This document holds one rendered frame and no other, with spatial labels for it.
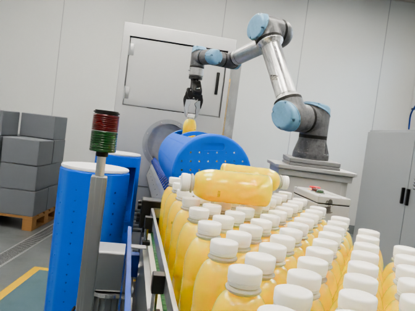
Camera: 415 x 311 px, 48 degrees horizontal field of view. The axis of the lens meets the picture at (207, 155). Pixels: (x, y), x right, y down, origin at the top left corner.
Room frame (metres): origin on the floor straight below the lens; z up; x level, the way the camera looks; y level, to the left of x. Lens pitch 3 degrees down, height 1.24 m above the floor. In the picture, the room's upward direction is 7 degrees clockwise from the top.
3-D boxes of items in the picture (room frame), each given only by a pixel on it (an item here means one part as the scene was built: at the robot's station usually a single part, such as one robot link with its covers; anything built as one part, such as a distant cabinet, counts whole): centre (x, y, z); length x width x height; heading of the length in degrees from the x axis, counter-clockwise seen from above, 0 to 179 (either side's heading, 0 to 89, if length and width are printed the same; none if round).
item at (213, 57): (2.33, 0.03, 1.61); 0.11 x 0.11 x 0.08; 38
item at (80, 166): (1.93, 0.46, 1.03); 0.28 x 0.28 x 0.01
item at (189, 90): (2.41, 0.11, 1.45); 0.09 x 0.08 x 0.12; 10
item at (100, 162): (1.13, 0.25, 1.18); 0.06 x 0.06 x 0.16
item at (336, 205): (1.41, -0.36, 1.05); 0.20 x 0.10 x 0.10; 10
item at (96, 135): (1.13, 0.25, 1.18); 0.06 x 0.06 x 0.05
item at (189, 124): (2.38, 0.11, 1.21); 0.07 x 0.07 x 0.18
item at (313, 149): (1.95, -0.43, 1.23); 0.15 x 0.15 x 0.10
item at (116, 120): (1.13, 0.25, 1.23); 0.06 x 0.06 x 0.04
